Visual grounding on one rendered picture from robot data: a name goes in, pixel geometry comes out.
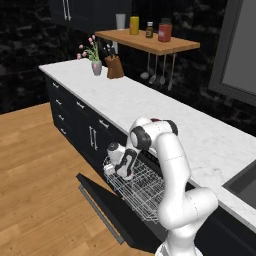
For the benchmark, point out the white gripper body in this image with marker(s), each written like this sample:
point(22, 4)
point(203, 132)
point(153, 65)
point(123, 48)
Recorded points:
point(108, 168)

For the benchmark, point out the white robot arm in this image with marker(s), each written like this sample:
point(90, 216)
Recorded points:
point(175, 166)

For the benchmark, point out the black cupboard door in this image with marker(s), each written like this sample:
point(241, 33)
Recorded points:
point(103, 146)
point(83, 136)

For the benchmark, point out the black dishwasher door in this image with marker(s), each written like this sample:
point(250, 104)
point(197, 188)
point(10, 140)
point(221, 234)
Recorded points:
point(126, 213)

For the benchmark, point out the dark red bowl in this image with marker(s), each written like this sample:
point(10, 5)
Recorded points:
point(155, 119)

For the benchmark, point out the white cup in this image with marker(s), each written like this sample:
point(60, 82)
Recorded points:
point(120, 21)

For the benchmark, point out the black drawer front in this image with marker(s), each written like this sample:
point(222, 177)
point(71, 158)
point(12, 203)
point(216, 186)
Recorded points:
point(87, 111)
point(63, 91)
point(115, 131)
point(68, 122)
point(66, 107)
point(70, 137)

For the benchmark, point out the grey hanging spoon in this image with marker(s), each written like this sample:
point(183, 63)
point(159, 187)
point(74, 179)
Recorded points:
point(162, 79)
point(152, 78)

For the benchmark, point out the brown knife block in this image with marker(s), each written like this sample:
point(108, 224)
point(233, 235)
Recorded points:
point(115, 68)

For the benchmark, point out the grey hanging ladle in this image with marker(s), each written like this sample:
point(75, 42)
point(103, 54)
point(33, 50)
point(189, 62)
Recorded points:
point(145, 75)

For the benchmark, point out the pink flowers in grey vase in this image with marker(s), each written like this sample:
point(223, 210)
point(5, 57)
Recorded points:
point(96, 66)

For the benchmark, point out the grey hanging spatula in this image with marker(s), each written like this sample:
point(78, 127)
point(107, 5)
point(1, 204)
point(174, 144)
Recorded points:
point(171, 76)

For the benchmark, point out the dark sink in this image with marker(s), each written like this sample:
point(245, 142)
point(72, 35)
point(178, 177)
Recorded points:
point(245, 186)

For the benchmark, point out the black base cabinet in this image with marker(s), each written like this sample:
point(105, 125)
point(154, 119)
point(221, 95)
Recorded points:
point(230, 236)

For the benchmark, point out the small brown jar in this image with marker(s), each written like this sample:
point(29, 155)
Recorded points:
point(149, 30)

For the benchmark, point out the red jar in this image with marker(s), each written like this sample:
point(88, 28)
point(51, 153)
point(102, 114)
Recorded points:
point(165, 31)

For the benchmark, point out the grey framed window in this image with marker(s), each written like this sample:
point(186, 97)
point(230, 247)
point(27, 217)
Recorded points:
point(238, 43)

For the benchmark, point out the wooden wall shelf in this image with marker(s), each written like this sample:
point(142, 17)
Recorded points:
point(150, 42)

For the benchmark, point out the dark wall cupboards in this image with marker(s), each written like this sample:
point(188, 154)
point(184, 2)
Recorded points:
point(93, 13)

